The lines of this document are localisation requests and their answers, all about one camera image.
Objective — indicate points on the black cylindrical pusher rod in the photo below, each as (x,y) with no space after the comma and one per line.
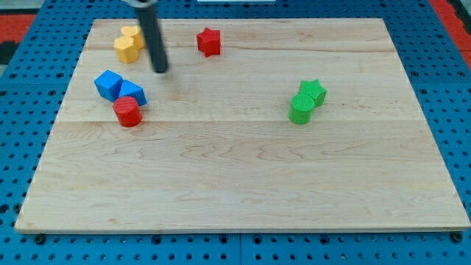
(147,16)

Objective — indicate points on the yellow hexagon block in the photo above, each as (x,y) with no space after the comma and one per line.
(125,49)

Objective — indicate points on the yellow heart block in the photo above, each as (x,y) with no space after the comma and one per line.
(134,32)

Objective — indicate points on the green star block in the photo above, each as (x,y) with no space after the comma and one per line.
(315,90)

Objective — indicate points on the red star block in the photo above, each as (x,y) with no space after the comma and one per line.
(209,42)

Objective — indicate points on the blue triangular block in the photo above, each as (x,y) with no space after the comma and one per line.
(135,91)

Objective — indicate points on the blue cube block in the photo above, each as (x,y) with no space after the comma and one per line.
(108,84)

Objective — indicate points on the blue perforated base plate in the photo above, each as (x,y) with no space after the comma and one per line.
(33,85)

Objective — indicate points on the green cylinder block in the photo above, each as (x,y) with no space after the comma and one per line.
(302,106)

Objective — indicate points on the red cylinder block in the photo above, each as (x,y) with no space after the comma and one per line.
(127,111)

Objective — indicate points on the light wooden board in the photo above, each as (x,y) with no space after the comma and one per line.
(216,152)

